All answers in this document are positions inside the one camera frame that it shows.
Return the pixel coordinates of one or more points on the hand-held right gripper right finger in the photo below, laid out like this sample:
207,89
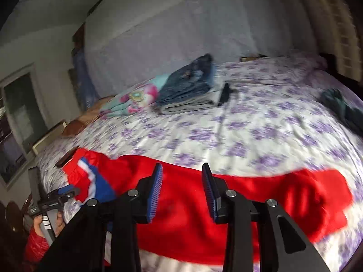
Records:
209,192

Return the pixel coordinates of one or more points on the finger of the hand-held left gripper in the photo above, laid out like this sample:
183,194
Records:
68,194

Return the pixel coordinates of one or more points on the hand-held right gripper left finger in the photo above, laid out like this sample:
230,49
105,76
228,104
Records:
156,192

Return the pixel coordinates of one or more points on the red and blue pants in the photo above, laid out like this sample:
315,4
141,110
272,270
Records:
184,232

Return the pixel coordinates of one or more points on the person's left forearm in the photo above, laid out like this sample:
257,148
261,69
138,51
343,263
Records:
35,246

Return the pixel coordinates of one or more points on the folded grey pants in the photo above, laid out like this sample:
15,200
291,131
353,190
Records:
187,106

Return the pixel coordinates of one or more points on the person's left hand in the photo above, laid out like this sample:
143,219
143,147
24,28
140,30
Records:
59,223

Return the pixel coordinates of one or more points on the wooden chair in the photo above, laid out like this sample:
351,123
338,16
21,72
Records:
12,212

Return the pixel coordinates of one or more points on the brown pillow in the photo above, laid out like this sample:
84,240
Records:
76,124

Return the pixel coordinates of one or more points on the purple floral bed quilt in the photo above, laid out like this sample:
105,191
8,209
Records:
255,124

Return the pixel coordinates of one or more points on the glass door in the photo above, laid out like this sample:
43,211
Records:
22,110

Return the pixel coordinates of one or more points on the folded floral blanket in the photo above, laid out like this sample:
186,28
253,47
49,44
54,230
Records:
133,99

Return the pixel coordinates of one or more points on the folded blue jeans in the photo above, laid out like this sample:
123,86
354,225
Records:
187,85

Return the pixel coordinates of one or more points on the purple hanging cloth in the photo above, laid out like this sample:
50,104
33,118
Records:
82,79

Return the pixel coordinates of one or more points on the dark green cloth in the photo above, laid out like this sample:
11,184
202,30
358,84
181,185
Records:
337,102

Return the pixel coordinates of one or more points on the white lace headboard cover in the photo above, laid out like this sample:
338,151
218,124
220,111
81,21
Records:
170,34

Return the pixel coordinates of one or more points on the beige checked curtain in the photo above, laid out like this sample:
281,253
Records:
340,34

